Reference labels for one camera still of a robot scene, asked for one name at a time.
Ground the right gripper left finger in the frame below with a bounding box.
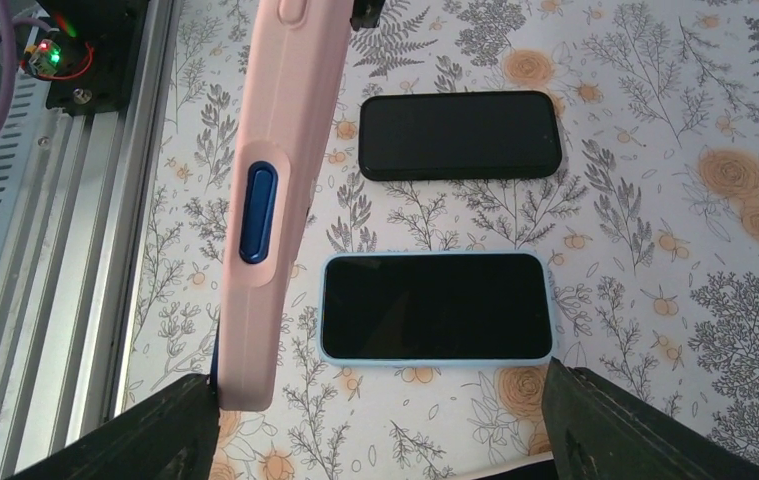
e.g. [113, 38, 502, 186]
[11, 374, 219, 480]

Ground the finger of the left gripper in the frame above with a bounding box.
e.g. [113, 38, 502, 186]
[350, 0, 385, 30]

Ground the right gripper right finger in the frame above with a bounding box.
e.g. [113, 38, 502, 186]
[542, 359, 759, 480]

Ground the pink phone case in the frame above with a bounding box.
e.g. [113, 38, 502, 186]
[215, 0, 356, 413]

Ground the phone in black case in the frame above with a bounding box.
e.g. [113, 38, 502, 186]
[358, 91, 564, 182]

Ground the phone in light-blue case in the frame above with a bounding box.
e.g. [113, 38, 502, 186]
[317, 250, 557, 367]

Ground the aluminium rail frame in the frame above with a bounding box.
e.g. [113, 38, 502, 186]
[0, 1, 180, 479]

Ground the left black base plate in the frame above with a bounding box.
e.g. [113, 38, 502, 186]
[21, 0, 149, 116]

